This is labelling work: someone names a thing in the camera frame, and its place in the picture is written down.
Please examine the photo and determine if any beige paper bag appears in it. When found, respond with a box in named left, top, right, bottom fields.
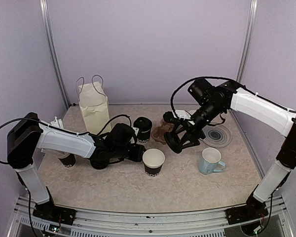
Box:
left=75, top=75, right=111, bottom=134

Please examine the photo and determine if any aluminium front rail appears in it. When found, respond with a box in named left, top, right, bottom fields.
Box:
left=7, top=204, right=294, bottom=237

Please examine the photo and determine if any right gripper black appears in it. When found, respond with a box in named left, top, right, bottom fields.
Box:
left=171, top=100, right=224, bottom=149

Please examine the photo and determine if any right aluminium corner post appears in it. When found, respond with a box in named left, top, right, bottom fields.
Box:
left=236, top=0, right=258, bottom=83

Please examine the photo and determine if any light blue ceramic mug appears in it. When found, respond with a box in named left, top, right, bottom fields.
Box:
left=198, top=147, right=226, bottom=175

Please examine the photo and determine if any aluminium corner post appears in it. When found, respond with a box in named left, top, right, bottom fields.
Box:
left=236, top=0, right=258, bottom=83
left=39, top=0, right=71, bottom=109

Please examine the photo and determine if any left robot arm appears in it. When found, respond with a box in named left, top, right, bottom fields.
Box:
left=5, top=112, right=146, bottom=220

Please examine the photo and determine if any bundle of white straws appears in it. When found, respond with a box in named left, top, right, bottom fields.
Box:
left=50, top=117, right=64, bottom=128

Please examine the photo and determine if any stack of black lids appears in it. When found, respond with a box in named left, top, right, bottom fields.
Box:
left=90, top=159, right=109, bottom=170

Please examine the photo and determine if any grey swirl silicone lid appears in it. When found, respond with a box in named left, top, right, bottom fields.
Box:
left=203, top=125, right=232, bottom=148

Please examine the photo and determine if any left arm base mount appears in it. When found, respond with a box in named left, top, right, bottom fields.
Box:
left=33, top=187, right=76, bottom=226

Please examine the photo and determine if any black cup holding straws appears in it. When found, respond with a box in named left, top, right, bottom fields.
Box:
left=58, top=153, right=76, bottom=168

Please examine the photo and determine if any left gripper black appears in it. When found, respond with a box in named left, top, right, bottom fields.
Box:
left=112, top=144, right=148, bottom=162

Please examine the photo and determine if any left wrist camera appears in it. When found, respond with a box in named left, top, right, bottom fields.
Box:
left=132, top=127, right=139, bottom=135

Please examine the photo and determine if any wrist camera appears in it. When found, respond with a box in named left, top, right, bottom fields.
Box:
left=132, top=127, right=139, bottom=135
left=163, top=110, right=191, bottom=124

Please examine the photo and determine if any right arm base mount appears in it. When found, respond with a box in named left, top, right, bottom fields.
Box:
left=225, top=192, right=269, bottom=225

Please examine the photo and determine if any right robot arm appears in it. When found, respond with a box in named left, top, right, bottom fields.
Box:
left=163, top=76, right=296, bottom=219

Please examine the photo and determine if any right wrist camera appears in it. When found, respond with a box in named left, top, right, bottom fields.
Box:
left=163, top=110, right=191, bottom=124

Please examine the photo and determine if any left aluminium corner post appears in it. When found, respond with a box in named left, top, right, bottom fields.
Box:
left=39, top=0, right=71, bottom=109

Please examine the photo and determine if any brown pulp cup carrier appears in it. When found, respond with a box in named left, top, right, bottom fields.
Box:
left=151, top=119, right=174, bottom=145

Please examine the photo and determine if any black plastic cup lid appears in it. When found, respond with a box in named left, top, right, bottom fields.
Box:
left=133, top=117, right=152, bottom=133

